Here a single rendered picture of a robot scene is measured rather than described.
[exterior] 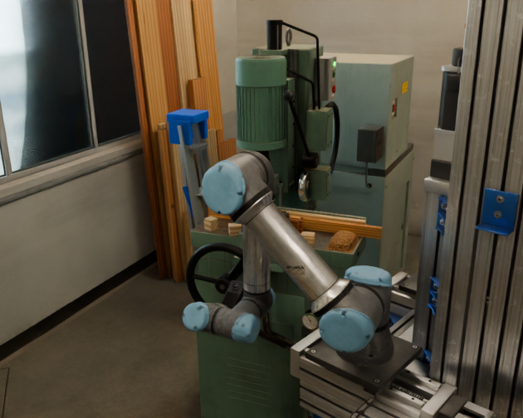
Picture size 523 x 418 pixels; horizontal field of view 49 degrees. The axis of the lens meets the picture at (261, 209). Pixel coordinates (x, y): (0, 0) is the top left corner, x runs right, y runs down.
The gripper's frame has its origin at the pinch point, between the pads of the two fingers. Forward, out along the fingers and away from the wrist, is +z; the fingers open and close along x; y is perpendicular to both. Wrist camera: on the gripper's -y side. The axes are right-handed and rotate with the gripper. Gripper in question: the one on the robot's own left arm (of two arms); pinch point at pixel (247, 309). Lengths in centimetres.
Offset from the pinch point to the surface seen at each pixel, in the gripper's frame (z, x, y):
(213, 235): 13.5, -24.8, -21.2
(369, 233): 29, 27, -33
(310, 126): 28, -3, -69
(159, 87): 108, -132, -105
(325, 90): 31, -1, -84
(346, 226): 27.5, 18.6, -34.2
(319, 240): 21.7, 11.5, -27.4
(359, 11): 197, -48, -201
